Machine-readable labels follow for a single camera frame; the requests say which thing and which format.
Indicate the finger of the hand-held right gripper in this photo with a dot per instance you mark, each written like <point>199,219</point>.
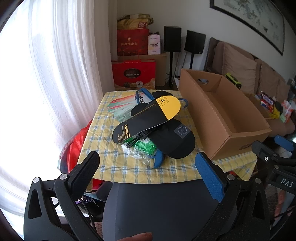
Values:
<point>263,153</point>
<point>284,143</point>

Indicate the red plastic bag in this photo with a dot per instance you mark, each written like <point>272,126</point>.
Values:
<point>76,148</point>

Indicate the white curtain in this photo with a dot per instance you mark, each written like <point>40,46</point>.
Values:
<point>57,69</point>

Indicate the red gift box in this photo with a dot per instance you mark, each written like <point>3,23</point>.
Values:
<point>131,74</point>

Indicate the beige sofa cushion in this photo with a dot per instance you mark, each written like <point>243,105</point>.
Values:
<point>239,67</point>
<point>268,78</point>

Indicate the black speaker stand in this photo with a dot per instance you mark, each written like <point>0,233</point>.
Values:
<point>192,61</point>
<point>171,69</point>

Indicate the pile of snack packets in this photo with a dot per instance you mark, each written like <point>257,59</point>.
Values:
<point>270,103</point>

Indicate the green and black radio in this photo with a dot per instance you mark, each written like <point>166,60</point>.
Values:
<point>233,81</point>

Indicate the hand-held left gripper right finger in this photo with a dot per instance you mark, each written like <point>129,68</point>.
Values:
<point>208,176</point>

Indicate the gold gift bag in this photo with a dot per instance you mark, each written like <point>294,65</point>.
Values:
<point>131,23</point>

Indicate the yellow checked tablecloth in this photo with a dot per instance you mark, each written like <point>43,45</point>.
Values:
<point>120,166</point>

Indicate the painted hand fan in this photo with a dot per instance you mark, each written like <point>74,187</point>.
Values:
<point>120,107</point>

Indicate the plain brown carton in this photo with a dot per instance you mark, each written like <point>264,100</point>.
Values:
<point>160,67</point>

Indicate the black and yellow insole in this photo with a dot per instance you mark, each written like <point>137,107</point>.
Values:
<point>148,115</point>

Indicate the black plastic clip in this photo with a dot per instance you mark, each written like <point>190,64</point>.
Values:
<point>136,139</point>

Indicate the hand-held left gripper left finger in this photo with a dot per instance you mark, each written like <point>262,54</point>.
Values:
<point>89,163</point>

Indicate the black speaker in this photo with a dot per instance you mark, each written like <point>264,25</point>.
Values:
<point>172,39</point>
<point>195,42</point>

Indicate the brown sofa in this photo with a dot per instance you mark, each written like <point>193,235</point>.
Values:
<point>266,67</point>

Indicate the framed ink painting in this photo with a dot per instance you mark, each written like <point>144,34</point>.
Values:
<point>252,20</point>

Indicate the green packet of white beads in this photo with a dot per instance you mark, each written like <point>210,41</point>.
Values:
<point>145,148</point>

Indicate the red gift bag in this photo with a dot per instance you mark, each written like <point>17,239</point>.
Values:
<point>131,42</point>

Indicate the person's left hand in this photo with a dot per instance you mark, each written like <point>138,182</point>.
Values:
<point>144,236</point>

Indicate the brown cardboard box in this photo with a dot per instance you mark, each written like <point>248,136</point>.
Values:
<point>222,115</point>

